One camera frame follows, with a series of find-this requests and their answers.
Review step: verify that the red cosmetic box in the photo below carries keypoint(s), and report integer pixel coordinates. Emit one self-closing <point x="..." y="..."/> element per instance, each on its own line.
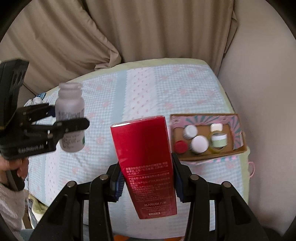
<point x="143" y="151"/>

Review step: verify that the yellow tape roll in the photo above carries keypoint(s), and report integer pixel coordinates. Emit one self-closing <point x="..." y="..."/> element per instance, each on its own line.
<point x="211" y="148"/>

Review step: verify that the red lid jar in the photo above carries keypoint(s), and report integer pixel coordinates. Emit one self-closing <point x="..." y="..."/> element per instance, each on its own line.
<point x="180" y="147"/>

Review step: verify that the dark green jar white lid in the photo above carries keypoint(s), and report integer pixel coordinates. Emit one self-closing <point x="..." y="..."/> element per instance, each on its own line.
<point x="199" y="144"/>

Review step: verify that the person's left forearm sleeve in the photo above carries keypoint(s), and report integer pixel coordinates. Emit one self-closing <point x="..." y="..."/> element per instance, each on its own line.
<point x="12" y="205"/>

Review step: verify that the beige curtain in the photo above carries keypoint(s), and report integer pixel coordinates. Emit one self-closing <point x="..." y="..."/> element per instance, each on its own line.
<point x="63" y="40"/>

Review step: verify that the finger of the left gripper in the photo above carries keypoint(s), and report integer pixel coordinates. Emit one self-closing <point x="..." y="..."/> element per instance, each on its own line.
<point x="59" y="128"/>
<point x="33" y="113"/>

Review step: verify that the pink hook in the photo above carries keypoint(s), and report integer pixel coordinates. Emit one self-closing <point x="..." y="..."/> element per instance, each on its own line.
<point x="251" y="169"/>

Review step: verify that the small white round jar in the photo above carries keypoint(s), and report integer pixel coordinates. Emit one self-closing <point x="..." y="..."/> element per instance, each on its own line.
<point x="190" y="132"/>

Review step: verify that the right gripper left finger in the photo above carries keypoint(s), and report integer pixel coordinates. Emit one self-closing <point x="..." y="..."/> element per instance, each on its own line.
<point x="63" y="220"/>

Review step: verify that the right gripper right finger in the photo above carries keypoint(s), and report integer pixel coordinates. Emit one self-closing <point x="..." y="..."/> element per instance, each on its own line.
<point x="217" y="211"/>

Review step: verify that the checked bed sheet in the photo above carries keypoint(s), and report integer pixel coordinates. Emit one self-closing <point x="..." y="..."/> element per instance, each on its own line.
<point x="127" y="92"/>

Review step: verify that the person's left hand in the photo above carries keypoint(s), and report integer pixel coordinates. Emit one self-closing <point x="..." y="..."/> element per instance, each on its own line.
<point x="20" y="165"/>

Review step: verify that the white pill bottle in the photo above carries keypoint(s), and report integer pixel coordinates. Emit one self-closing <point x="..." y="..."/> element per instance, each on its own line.
<point x="70" y="105"/>

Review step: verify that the small white earbud case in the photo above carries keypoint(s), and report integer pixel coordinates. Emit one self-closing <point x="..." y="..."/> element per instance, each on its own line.
<point x="216" y="127"/>

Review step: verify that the pink cardboard box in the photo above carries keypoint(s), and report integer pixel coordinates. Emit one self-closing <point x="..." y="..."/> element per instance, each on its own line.
<point x="222" y="131"/>

